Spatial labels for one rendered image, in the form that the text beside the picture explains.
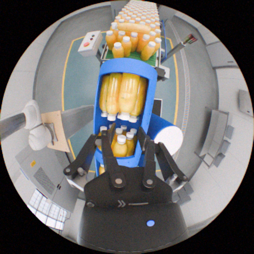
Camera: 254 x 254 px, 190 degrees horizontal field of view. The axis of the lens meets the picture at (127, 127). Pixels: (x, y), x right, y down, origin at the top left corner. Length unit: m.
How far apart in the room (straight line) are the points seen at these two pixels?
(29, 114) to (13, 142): 2.27
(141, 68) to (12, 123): 0.70
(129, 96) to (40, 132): 0.67
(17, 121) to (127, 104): 0.65
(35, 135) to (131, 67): 0.72
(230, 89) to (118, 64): 3.37
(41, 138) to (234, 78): 4.14
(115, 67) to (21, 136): 2.91
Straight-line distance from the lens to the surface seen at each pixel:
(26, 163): 1.73
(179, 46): 0.81
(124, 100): 0.31
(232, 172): 3.49
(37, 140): 0.71
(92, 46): 0.58
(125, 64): 0.30
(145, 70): 0.32
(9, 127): 0.60
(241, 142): 3.24
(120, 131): 0.46
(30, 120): 0.68
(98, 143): 0.15
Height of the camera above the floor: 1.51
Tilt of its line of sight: 71 degrees down
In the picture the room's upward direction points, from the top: 173 degrees clockwise
